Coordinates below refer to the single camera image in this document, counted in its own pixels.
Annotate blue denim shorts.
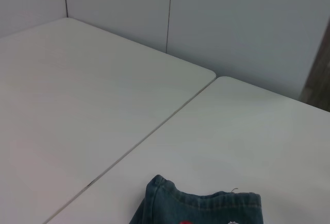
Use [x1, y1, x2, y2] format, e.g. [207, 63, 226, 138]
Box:
[128, 174, 262, 224]

